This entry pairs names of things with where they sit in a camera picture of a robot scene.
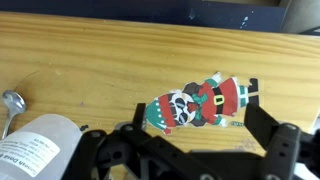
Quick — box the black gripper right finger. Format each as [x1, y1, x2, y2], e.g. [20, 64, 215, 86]
[244, 102, 303, 180]

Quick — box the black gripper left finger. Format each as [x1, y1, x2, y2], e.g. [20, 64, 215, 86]
[63, 102, 148, 180]

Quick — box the translucent plastic cup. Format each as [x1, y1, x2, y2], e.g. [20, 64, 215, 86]
[0, 113, 83, 180]

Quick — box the metal spoon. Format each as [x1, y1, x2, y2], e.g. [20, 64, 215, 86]
[1, 89, 27, 140]

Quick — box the Santa elf sticker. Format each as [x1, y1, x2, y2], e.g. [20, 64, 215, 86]
[145, 71, 260, 136]

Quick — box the wooden table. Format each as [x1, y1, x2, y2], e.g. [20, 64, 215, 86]
[0, 11, 320, 180]

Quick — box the dark rug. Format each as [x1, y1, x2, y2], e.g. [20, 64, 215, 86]
[0, 0, 288, 34]

